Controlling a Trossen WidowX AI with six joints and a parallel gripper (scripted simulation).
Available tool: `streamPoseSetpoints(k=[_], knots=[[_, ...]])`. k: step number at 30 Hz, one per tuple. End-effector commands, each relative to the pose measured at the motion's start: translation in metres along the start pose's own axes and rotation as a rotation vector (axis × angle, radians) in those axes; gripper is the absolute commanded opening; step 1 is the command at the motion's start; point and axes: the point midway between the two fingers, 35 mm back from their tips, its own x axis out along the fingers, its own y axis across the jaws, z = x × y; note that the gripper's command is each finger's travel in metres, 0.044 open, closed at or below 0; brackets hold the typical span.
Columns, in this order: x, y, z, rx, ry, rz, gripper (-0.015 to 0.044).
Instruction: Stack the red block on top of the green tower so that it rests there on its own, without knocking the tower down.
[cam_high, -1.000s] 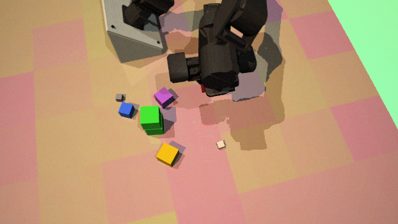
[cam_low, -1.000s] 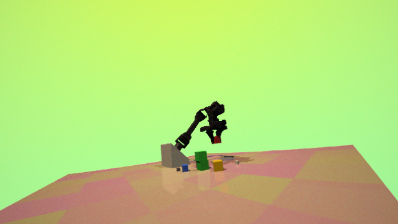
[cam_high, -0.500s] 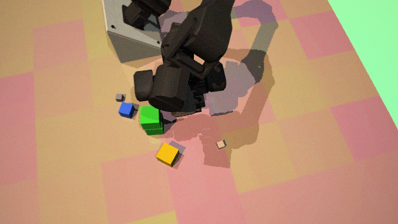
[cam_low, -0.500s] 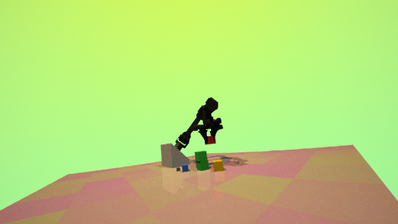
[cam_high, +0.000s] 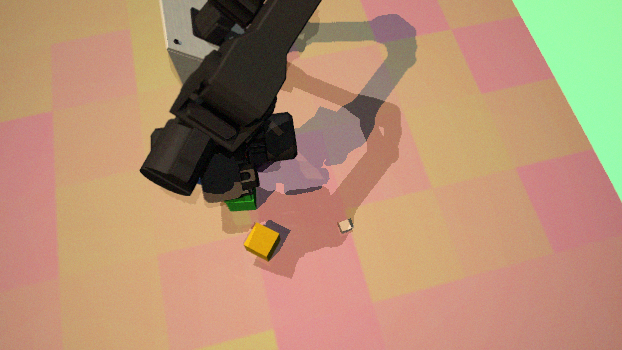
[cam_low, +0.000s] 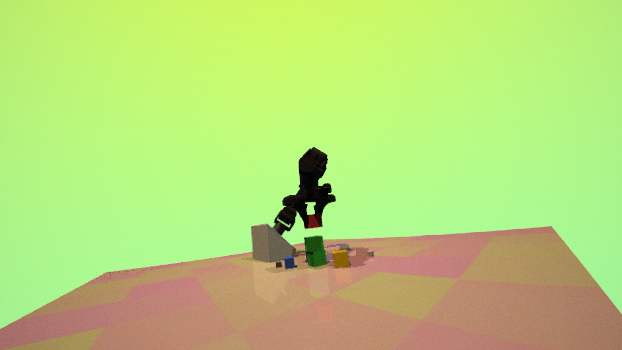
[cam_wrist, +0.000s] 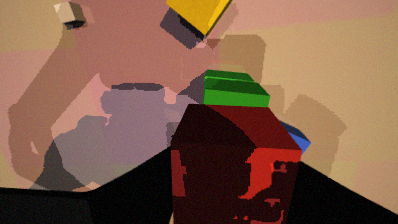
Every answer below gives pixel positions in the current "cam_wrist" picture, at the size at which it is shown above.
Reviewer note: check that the blue block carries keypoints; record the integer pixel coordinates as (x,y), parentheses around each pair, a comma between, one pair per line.
(298,136)

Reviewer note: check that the dark red block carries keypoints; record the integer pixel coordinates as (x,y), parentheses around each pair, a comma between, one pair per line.
(232,165)

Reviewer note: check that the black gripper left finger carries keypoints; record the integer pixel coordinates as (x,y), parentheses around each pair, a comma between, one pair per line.
(141,196)

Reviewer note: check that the yellow block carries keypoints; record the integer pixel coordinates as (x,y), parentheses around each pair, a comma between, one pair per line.
(202,14)

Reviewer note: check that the green block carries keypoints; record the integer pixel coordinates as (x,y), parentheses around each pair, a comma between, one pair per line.
(227,76)
(235,93)

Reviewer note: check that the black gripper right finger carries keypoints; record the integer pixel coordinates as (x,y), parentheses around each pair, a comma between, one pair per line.
(317,199)

